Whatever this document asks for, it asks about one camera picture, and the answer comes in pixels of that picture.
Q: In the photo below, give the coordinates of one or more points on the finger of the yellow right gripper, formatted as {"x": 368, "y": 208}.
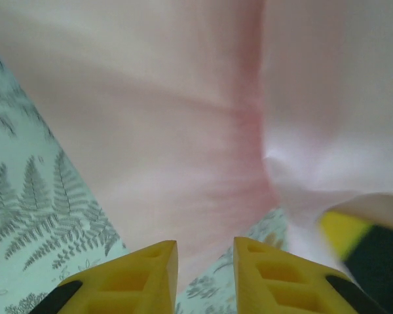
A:
{"x": 376, "y": 261}

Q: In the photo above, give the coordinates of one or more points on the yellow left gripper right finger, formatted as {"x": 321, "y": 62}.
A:
{"x": 281, "y": 288}

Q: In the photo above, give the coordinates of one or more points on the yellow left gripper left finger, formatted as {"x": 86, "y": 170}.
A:
{"x": 127, "y": 288}

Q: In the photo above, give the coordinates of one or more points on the pink purple wrapping paper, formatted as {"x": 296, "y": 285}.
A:
{"x": 150, "y": 114}

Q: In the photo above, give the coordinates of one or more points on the floral print tablecloth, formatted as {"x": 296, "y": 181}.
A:
{"x": 36, "y": 212}

